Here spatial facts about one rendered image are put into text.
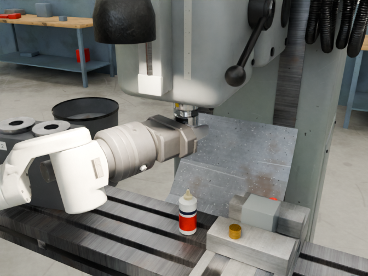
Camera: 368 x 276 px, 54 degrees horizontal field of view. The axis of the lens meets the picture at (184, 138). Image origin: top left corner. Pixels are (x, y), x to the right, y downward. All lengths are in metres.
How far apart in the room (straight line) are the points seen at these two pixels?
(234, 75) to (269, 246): 0.32
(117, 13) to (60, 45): 6.36
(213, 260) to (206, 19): 0.41
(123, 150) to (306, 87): 0.57
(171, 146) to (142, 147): 0.06
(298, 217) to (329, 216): 1.98
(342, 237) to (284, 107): 1.65
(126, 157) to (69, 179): 0.09
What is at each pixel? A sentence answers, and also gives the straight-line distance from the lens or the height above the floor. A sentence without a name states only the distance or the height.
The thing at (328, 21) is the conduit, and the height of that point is 1.43.
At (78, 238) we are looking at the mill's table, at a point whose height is 0.97.
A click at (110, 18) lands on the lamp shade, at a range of 0.42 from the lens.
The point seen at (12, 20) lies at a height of 0.88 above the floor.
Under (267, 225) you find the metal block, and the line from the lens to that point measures 0.71.
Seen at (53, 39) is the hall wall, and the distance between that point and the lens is 6.85.
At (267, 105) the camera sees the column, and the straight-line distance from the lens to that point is 1.03.
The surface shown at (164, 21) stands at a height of 1.45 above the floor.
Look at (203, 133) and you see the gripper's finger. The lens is 0.69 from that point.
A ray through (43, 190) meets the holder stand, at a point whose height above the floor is 1.02.
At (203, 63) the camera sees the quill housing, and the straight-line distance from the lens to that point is 0.55.
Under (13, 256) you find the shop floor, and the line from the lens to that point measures 2.46.
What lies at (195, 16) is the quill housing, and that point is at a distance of 0.54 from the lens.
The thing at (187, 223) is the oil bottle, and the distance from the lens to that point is 0.83.
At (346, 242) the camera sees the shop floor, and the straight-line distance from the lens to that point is 2.54.
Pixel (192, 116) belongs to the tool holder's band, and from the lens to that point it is 0.67.
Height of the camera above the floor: 1.51
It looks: 24 degrees down
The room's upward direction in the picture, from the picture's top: straight up
